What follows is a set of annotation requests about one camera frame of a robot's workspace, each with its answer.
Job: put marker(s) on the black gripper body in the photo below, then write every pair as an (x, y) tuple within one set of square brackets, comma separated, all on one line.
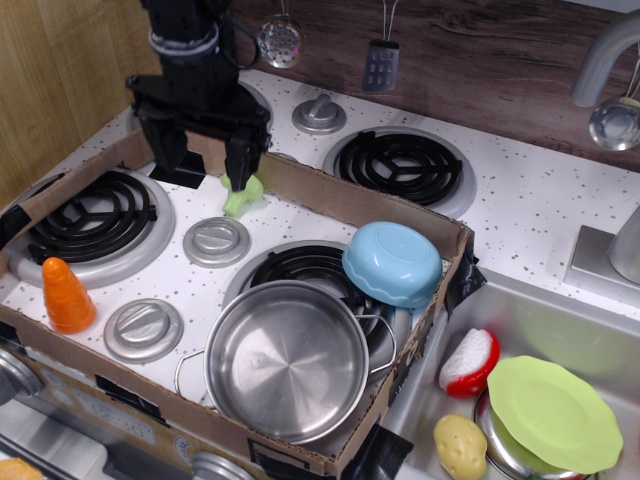
[(196, 80)]

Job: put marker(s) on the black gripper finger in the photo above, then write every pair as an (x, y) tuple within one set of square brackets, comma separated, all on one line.
[(167, 140), (244, 149)]

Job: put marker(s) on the green toy broccoli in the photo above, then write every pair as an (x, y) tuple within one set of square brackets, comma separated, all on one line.
[(236, 201)]

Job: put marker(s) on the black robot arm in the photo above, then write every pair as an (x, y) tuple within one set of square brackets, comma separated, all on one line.
[(178, 28)]

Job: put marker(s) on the stainless steel pot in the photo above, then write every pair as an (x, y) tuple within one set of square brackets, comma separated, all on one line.
[(288, 359)]

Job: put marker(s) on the silver knob back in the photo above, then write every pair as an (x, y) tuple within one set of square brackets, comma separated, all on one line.
[(319, 116)]

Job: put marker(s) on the hanging silver skimmer spoon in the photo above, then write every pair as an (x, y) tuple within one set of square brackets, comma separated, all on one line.
[(281, 39)]

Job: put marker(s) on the silver knob centre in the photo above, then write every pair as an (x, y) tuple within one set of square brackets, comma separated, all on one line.
[(216, 242)]

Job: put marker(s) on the front left black burner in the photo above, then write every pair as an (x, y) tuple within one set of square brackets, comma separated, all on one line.
[(106, 233)]

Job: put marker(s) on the hanging slotted metal spatula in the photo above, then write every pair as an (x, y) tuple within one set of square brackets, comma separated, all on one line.
[(380, 70)]

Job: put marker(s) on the back right black burner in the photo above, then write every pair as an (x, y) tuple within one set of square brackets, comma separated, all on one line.
[(409, 163)]

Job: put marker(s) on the light blue plastic bowl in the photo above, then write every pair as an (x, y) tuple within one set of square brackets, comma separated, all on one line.
[(393, 264)]

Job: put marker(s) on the silver knob front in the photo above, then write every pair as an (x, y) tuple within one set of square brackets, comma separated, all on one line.
[(143, 331)]

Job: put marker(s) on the orange toy carrot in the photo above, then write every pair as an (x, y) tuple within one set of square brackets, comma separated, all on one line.
[(68, 304)]

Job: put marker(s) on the front right black burner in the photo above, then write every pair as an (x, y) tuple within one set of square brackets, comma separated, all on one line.
[(320, 263)]

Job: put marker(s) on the brown cardboard fence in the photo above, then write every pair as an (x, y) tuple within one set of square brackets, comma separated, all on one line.
[(100, 418)]

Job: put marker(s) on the silver oven knob left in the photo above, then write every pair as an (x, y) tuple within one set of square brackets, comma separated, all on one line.
[(17, 379)]

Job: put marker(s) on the silver oven knob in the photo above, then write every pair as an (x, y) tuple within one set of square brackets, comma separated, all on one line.
[(17, 379), (209, 466)]

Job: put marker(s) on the red white toy food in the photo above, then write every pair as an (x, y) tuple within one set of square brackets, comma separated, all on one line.
[(465, 373)]

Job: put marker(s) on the silver oven knob bottom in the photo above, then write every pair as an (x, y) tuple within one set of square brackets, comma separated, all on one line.
[(209, 466)]

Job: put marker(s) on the orange toy bottom corner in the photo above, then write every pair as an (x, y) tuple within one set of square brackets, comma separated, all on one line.
[(18, 469)]

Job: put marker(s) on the yellow toy potato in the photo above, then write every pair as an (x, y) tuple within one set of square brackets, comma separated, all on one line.
[(460, 446)]

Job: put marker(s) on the hanging silver ladle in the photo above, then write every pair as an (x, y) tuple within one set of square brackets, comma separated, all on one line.
[(614, 124)]

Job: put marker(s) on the silver faucet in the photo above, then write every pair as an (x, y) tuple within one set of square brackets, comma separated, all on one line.
[(602, 262)]

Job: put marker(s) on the steel bowl in sink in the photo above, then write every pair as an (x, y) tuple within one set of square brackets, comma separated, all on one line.
[(506, 455)]

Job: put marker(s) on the green plastic plate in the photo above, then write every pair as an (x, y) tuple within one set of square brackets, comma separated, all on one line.
[(554, 414)]

